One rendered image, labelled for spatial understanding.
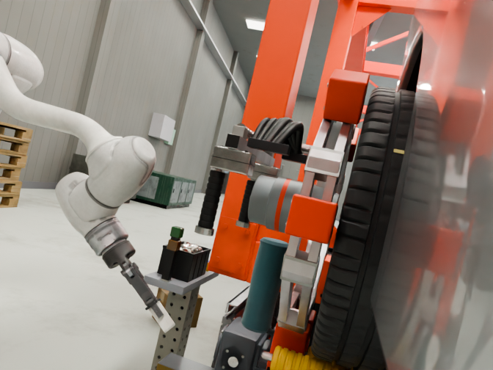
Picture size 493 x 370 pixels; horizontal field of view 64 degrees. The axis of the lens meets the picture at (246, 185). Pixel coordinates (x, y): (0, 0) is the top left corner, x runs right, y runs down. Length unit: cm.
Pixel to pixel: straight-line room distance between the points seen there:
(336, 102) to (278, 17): 85
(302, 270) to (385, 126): 31
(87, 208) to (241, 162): 38
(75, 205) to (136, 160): 20
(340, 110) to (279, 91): 71
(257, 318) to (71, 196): 59
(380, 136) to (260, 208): 37
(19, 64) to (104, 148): 51
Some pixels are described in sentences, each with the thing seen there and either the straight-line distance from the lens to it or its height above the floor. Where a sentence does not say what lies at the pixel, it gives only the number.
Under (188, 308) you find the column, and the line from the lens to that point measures 177.
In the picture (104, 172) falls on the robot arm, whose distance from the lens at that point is 93.
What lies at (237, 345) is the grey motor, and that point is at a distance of 136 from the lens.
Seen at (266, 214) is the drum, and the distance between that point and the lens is 98.
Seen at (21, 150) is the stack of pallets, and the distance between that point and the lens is 516.
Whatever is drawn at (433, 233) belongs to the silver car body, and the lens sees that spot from 31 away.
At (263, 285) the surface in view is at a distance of 114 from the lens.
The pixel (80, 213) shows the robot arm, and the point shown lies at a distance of 100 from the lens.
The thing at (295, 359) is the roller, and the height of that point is 53.
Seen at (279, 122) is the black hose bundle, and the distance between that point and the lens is 87.
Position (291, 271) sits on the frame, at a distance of 77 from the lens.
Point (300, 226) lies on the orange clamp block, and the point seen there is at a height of 83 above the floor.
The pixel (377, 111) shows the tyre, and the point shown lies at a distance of 81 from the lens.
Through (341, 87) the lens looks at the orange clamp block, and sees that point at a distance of 83.
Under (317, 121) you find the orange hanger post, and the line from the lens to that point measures 347.
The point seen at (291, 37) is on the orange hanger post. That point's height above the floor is 146.
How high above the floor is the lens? 88
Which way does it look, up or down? level
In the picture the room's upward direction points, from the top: 13 degrees clockwise
